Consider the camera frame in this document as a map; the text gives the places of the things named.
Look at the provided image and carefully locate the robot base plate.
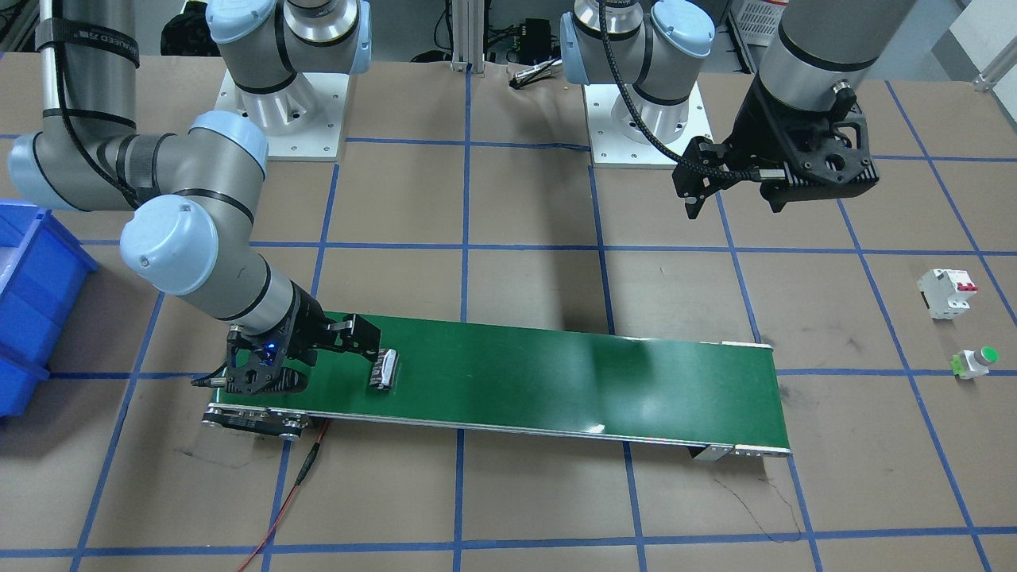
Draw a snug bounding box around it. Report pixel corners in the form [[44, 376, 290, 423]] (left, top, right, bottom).
[[582, 83, 712, 169], [215, 72, 350, 162]]

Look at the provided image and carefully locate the white circuit breaker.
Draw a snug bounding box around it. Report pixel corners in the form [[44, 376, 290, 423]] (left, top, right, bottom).
[[918, 269, 980, 321]]

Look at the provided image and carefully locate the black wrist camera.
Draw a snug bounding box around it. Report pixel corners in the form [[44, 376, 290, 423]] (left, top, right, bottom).
[[780, 108, 880, 202], [190, 323, 308, 395]]

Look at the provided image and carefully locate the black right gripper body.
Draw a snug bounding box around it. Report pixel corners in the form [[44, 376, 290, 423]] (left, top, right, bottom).
[[261, 294, 381, 367]]

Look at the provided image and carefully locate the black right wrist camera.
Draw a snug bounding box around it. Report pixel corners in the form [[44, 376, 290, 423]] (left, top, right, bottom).
[[190, 323, 308, 395]]

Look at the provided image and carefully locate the dark cylindrical capacitor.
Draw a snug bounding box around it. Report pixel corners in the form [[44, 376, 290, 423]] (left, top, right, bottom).
[[368, 348, 399, 393]]

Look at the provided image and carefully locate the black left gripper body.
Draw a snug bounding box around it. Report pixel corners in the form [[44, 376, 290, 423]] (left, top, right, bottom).
[[672, 79, 880, 201]]

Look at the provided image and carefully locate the black power adapter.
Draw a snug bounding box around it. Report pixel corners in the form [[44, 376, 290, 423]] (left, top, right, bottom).
[[516, 18, 552, 60]]

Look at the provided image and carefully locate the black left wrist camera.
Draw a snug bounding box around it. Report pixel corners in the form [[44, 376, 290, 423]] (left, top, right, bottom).
[[780, 108, 880, 202]]

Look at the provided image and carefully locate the red black power cable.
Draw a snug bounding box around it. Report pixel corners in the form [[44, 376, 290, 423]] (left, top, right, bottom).
[[237, 419, 331, 572]]

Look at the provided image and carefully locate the aluminium frame post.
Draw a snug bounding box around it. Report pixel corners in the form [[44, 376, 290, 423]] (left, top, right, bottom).
[[448, 0, 487, 75]]

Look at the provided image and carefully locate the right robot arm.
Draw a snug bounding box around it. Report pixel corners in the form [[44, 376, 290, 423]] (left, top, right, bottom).
[[8, 1, 396, 395]]

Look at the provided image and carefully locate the green conveyor belt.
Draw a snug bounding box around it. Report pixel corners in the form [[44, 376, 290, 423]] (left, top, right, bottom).
[[203, 314, 791, 461]]

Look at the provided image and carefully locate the blue plastic bin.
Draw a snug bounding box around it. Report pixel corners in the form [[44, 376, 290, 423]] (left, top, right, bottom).
[[1, 199, 98, 416]]

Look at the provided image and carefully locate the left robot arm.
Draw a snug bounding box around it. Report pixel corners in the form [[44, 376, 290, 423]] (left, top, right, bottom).
[[559, 1, 915, 218]]

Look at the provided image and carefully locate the green push button switch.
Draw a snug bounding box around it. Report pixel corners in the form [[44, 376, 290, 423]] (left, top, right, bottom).
[[950, 346, 1000, 380]]

